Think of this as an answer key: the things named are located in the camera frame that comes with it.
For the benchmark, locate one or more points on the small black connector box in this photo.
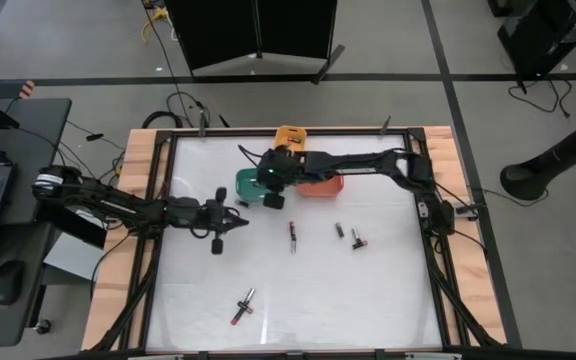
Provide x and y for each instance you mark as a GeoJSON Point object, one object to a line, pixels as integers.
{"type": "Point", "coordinates": [465, 209]}

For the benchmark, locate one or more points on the teal plastic bin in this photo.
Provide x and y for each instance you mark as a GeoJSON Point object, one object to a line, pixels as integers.
{"type": "Point", "coordinates": [245, 187]}

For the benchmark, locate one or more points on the black computer mouse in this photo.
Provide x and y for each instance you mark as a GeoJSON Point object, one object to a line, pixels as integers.
{"type": "Point", "coordinates": [9, 282]}

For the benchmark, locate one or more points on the black screen foot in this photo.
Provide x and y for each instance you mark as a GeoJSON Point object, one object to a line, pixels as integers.
{"type": "Point", "coordinates": [328, 64]}

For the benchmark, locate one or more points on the orange plastic bin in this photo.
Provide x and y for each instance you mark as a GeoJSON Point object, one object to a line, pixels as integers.
{"type": "Point", "coordinates": [323, 189]}

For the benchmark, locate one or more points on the dark slab with striped end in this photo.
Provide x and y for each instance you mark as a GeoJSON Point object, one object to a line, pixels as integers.
{"type": "Point", "coordinates": [27, 89]}

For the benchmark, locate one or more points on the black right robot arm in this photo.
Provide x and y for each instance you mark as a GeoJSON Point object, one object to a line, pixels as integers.
{"type": "Point", "coordinates": [368, 165]}

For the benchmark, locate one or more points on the grey box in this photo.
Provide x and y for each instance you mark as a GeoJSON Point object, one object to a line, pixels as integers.
{"type": "Point", "coordinates": [73, 260]}

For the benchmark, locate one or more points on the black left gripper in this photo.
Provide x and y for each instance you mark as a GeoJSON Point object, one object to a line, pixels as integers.
{"type": "Point", "coordinates": [213, 217]}

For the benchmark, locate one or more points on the black table frame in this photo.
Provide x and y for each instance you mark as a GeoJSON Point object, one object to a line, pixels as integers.
{"type": "Point", "coordinates": [348, 132]}

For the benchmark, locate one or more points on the black caster wheel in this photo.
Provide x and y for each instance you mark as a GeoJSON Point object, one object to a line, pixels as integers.
{"type": "Point", "coordinates": [43, 327]}

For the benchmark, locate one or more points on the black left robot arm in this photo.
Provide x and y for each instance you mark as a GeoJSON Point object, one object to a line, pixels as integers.
{"type": "Point", "coordinates": [118, 205]}

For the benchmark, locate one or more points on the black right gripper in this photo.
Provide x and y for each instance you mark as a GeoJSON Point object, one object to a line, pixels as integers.
{"type": "Point", "coordinates": [273, 180]}

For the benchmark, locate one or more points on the black floor stand post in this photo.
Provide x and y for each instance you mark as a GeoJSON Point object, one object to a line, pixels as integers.
{"type": "Point", "coordinates": [543, 170]}

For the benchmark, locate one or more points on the black control box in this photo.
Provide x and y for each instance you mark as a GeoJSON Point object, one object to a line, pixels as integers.
{"type": "Point", "coordinates": [75, 227]}

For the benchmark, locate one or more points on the black computer tower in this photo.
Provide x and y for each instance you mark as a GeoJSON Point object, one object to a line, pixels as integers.
{"type": "Point", "coordinates": [543, 35]}

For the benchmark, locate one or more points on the black frame upright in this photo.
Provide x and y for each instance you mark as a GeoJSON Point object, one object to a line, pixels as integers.
{"type": "Point", "coordinates": [384, 126]}
{"type": "Point", "coordinates": [202, 125]}

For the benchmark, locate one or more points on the black red battery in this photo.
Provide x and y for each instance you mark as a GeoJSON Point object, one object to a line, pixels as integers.
{"type": "Point", "coordinates": [242, 203]}

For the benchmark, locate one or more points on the black desk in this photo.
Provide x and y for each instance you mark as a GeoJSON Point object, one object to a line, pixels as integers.
{"type": "Point", "coordinates": [33, 130]}

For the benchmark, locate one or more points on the marker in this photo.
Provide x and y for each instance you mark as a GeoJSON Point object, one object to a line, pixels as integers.
{"type": "Point", "coordinates": [292, 230]}

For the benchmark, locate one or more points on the silver black Energizer battery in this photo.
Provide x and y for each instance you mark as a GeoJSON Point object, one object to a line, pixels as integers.
{"type": "Point", "coordinates": [237, 318]}
{"type": "Point", "coordinates": [250, 295]}

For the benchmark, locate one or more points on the yellow plastic bin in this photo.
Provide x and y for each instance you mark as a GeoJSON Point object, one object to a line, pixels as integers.
{"type": "Point", "coordinates": [283, 136]}

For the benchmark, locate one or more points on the black folding screen panel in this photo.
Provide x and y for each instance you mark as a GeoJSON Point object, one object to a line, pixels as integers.
{"type": "Point", "coordinates": [298, 25]}
{"type": "Point", "coordinates": [213, 30]}

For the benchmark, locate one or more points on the wooden table board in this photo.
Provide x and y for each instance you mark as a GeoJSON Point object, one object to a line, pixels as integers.
{"type": "Point", "coordinates": [140, 150]}

